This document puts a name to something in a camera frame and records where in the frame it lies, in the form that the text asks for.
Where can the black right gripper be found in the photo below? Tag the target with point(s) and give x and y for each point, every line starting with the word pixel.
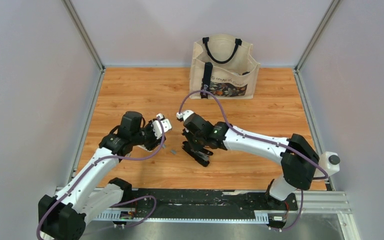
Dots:
pixel 189 133

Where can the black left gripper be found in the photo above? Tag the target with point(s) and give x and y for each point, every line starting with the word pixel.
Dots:
pixel 154 142

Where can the black stapler base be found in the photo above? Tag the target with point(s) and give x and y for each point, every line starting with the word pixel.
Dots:
pixel 200 156

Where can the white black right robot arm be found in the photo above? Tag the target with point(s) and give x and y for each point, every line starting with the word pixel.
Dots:
pixel 295 156

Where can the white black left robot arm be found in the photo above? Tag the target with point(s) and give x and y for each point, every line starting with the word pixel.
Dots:
pixel 89 179

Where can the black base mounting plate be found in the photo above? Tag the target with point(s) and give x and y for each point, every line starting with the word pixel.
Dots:
pixel 203 204

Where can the beige canvas tote bag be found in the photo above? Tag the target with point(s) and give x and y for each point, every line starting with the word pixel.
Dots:
pixel 223 65

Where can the white plastic bottle black cap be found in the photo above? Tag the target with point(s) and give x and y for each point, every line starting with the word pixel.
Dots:
pixel 329 162

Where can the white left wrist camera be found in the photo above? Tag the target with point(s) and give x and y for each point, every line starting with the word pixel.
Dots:
pixel 161 125

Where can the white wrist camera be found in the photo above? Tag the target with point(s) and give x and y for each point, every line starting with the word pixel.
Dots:
pixel 184 115
pixel 161 125

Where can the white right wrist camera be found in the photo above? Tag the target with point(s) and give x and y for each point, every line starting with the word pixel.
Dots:
pixel 184 115

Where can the aluminium frame rail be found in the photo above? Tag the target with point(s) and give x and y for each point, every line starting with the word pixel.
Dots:
pixel 310 202

